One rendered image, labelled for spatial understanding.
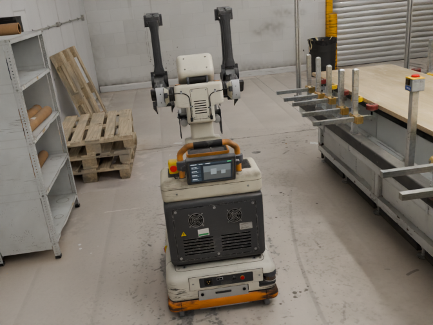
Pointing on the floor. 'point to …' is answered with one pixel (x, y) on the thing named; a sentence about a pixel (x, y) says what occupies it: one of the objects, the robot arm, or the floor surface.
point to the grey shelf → (42, 207)
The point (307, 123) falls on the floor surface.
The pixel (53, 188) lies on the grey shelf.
